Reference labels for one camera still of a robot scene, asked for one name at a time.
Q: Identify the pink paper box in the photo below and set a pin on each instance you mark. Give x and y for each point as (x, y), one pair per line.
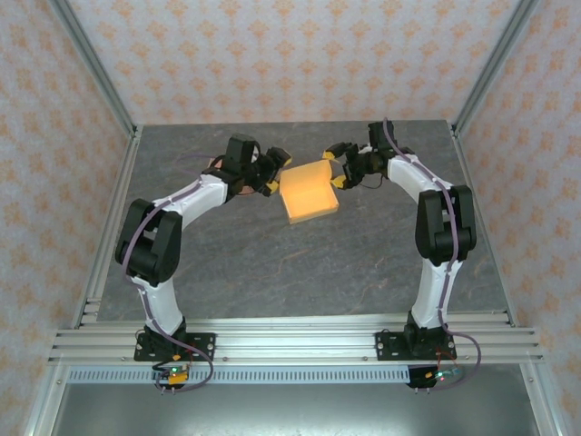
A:
(247, 190)

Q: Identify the yellow paper box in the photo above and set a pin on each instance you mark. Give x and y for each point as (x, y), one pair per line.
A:
(308, 195)

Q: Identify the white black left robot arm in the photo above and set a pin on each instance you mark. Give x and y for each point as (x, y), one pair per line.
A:
(150, 245)

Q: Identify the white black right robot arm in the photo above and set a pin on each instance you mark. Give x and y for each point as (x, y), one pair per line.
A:
(447, 227)

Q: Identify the grey metal sheet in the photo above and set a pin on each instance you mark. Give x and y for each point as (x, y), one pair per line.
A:
(295, 411)

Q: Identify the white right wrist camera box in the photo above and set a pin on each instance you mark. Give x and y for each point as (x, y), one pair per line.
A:
(365, 148)

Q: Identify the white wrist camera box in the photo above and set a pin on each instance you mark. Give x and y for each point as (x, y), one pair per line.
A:
(365, 148)
(257, 153)

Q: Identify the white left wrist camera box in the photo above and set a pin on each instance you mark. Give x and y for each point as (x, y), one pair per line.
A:
(257, 153)

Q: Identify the aluminium table side rail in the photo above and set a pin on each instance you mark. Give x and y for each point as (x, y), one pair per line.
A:
(488, 236)
(109, 227)

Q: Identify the aluminium frame post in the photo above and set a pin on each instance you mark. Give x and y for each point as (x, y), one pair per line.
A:
(97, 68)
(492, 68)

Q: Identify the aluminium frame cross beam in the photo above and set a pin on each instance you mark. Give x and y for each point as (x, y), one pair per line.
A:
(295, 345)

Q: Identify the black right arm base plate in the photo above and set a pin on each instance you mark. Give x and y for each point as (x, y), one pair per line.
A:
(388, 347)

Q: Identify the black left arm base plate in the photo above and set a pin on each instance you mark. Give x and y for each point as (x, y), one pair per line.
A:
(204, 347)

